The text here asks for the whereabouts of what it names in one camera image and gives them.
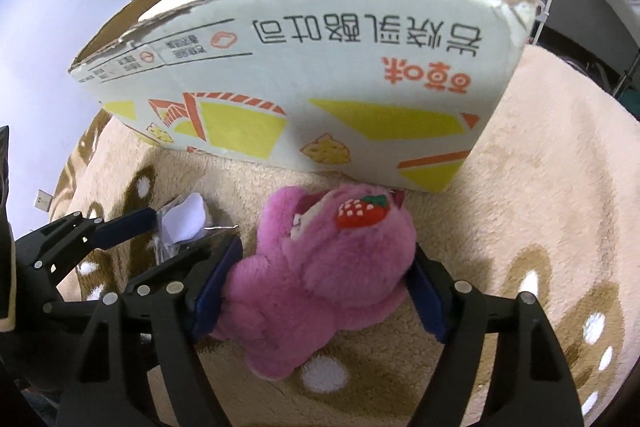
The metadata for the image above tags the pink plush bear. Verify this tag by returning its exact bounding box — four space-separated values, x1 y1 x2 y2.
210 184 416 381

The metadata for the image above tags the white keychain tag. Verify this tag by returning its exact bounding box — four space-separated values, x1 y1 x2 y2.
153 192 238 265

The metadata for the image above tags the beige patterned fleece blanket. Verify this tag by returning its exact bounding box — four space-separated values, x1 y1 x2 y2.
50 46 639 426

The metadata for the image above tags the open cardboard box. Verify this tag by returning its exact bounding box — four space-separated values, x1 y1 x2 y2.
70 0 537 193

